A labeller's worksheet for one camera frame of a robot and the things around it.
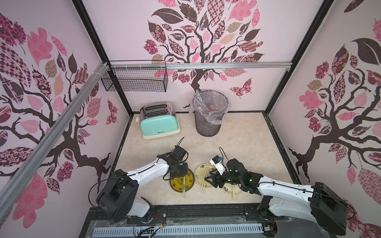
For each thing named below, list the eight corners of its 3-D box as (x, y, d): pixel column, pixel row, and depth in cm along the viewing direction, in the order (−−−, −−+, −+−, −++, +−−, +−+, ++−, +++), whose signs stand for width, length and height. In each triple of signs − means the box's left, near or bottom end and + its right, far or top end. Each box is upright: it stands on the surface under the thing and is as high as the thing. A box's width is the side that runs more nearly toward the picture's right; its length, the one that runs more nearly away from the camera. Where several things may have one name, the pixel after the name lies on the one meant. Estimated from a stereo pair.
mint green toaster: (142, 139, 105) (134, 122, 91) (148, 119, 117) (141, 102, 103) (179, 139, 105) (177, 122, 91) (180, 119, 118) (179, 102, 103)
